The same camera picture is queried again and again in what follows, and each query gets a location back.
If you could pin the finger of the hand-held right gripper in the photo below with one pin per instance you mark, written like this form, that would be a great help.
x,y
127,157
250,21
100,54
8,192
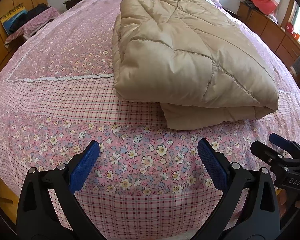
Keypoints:
x,y
281,141
265,152

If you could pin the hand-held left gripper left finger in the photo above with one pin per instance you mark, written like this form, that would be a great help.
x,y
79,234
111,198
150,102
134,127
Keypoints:
x,y
83,167

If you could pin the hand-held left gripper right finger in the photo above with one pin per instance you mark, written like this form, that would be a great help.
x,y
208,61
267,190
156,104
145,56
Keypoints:
x,y
212,165

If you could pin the beige puffer jacket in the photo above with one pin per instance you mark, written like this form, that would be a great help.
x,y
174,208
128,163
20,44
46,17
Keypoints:
x,y
177,55

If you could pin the dark clothes on dresser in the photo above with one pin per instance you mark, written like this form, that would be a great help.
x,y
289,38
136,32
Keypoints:
x,y
251,5

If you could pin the pink floral bedspread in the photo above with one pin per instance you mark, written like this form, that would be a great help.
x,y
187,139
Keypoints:
x,y
65,92

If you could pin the small orange object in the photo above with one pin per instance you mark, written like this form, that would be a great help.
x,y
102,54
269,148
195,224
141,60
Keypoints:
x,y
296,36

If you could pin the red mug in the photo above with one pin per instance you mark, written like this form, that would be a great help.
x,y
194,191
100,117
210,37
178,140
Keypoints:
x,y
289,27

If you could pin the brown wooden dresser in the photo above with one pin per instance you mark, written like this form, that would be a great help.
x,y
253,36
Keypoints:
x,y
262,27

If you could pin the pale cloth bundle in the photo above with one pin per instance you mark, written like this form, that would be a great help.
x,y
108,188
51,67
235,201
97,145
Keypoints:
x,y
272,17

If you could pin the pink floral cloth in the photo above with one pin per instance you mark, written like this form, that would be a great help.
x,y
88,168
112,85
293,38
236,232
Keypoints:
x,y
37,21

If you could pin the dark clothing pile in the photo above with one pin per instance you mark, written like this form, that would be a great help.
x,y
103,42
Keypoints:
x,y
32,13

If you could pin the dark wooden nightstand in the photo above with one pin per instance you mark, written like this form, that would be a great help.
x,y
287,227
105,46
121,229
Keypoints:
x,y
72,5

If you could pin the wooden bed frame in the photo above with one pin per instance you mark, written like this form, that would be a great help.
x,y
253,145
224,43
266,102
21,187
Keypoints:
x,y
3,197

